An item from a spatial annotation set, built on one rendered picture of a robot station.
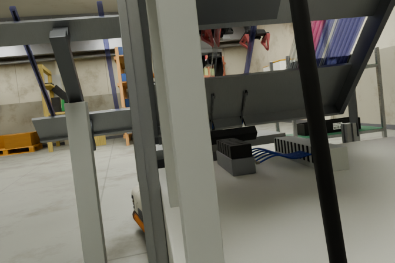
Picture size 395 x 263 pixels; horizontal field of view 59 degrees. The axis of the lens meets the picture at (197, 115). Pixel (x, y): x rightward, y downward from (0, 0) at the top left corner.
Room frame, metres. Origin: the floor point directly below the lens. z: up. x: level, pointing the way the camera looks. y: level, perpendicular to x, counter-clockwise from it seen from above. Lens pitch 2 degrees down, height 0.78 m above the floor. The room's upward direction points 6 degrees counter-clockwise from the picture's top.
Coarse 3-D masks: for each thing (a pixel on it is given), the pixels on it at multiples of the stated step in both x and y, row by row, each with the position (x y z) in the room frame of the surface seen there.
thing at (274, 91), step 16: (336, 64) 1.16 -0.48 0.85; (208, 80) 1.09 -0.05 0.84; (224, 80) 1.11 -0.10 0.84; (240, 80) 1.12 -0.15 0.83; (256, 80) 1.13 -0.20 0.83; (272, 80) 1.14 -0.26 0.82; (288, 80) 1.16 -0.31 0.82; (320, 80) 1.19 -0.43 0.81; (336, 80) 1.20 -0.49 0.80; (208, 96) 1.14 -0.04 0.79; (224, 96) 1.16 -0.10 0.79; (240, 96) 1.17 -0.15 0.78; (256, 96) 1.18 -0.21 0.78; (272, 96) 1.20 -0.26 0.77; (288, 96) 1.21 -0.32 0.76; (336, 96) 1.26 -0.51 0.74; (208, 112) 1.20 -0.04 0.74; (224, 112) 1.21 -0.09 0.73; (256, 112) 1.24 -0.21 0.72
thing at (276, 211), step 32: (288, 160) 0.81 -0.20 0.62; (352, 160) 0.73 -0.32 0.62; (384, 160) 0.70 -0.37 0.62; (224, 192) 0.60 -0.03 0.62; (256, 192) 0.57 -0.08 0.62; (288, 192) 0.55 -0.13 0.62; (352, 192) 0.52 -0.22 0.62; (384, 192) 0.50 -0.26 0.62; (224, 224) 0.44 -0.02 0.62; (256, 224) 0.43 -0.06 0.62; (288, 224) 0.42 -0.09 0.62; (320, 224) 0.41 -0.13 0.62; (352, 224) 0.40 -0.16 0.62; (384, 224) 0.39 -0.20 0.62; (224, 256) 0.35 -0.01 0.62; (256, 256) 0.34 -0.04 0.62; (288, 256) 0.34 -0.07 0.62; (320, 256) 0.33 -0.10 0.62; (352, 256) 0.32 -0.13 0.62; (384, 256) 0.31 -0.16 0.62
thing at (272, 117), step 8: (240, 112) 1.25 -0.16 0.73; (272, 112) 1.26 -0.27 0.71; (280, 112) 1.26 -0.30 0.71; (288, 112) 1.26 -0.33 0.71; (296, 112) 1.26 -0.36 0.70; (304, 112) 1.26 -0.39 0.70; (328, 112) 1.26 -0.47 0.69; (336, 112) 1.26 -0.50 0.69; (216, 120) 1.22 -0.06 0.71; (224, 120) 1.22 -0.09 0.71; (232, 120) 1.22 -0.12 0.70; (240, 120) 1.22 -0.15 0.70; (248, 120) 1.23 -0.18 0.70; (256, 120) 1.23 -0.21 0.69; (264, 120) 1.23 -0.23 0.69; (272, 120) 1.23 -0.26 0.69; (280, 120) 1.23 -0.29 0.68; (288, 120) 1.24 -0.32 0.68; (216, 128) 1.20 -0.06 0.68; (224, 128) 1.21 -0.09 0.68; (160, 136) 1.18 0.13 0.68
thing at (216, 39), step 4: (216, 32) 0.99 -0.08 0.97; (216, 36) 1.00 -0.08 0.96; (216, 40) 1.01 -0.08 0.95; (216, 44) 1.02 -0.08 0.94; (216, 48) 1.03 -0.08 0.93; (212, 52) 1.04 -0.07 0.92; (216, 52) 1.04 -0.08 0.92; (212, 56) 1.05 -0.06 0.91; (216, 56) 1.05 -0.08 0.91; (212, 60) 1.06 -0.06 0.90; (216, 60) 1.06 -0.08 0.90; (212, 64) 1.07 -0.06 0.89; (212, 68) 1.08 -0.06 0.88; (212, 72) 1.09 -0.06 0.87; (212, 76) 1.10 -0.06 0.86
